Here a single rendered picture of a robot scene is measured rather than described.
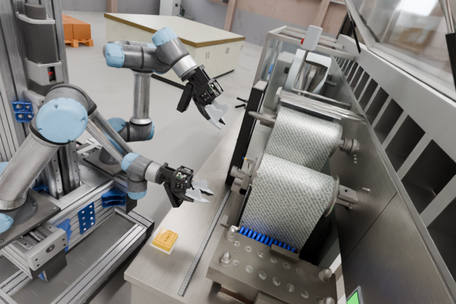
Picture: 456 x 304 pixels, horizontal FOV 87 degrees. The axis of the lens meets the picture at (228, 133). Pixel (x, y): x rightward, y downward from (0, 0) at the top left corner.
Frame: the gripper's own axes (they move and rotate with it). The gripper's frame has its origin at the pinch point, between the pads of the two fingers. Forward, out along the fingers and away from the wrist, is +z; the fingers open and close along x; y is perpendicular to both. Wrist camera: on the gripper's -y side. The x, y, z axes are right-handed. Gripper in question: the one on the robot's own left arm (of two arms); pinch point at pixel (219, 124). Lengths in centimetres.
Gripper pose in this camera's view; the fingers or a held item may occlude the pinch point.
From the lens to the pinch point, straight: 84.1
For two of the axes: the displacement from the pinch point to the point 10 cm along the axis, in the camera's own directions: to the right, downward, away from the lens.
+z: 5.7, 8.0, 1.9
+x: 3.0, -4.2, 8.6
